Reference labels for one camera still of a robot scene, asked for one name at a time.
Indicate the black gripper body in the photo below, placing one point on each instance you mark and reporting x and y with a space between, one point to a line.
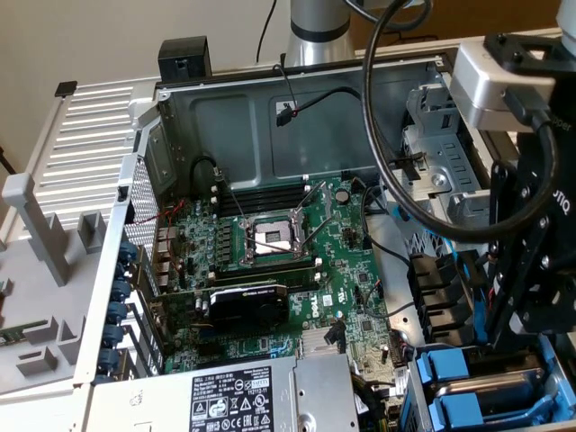
568 171

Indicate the hard disk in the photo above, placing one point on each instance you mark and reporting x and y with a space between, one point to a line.
495 391

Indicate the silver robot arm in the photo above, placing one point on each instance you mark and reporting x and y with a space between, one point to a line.
315 45

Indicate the grey metal drive cage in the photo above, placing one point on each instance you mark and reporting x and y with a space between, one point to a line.
445 153

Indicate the black plastic finned shroud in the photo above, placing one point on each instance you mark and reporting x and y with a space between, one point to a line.
432 306

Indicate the silver coin battery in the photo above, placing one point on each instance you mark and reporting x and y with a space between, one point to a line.
343 195

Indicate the green motherboard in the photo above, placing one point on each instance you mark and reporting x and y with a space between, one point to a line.
342 270

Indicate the metal socket cover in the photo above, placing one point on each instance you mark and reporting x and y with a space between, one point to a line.
326 198

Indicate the lower blue drive caddy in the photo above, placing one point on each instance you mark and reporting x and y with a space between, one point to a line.
416 400

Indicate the brown cardboard box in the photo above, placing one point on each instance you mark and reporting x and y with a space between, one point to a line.
472 18

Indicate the black RAM slot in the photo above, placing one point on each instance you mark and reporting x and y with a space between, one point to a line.
270 191
270 202
301 281
270 268

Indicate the metal locking lever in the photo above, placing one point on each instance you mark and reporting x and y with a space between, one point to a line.
231 198
274 245

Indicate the CPU socket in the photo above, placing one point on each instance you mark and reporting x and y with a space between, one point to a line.
270 236

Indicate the silver heatsink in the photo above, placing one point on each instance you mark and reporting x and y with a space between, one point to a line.
312 342

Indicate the grey power supply unit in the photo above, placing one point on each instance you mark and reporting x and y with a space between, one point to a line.
315 391

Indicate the black graphics card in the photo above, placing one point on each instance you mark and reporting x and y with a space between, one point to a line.
247 310

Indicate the open grey PC case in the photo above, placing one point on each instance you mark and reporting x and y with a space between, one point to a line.
225 135

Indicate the black box device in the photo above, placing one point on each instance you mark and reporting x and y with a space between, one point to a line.
184 58

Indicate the blue card retention clip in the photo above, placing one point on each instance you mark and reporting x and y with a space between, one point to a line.
113 336
109 361
128 250
121 271
118 312
120 291

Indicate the small black table clip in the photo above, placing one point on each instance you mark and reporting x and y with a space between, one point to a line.
66 88

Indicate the grey parts rack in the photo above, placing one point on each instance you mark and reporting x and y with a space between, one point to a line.
40 288

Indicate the green RAM stick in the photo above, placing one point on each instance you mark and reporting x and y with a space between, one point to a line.
18 334

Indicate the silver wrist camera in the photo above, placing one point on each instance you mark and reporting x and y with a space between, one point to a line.
477 90

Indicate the black camera bracket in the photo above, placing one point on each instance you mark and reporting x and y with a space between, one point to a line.
499 45

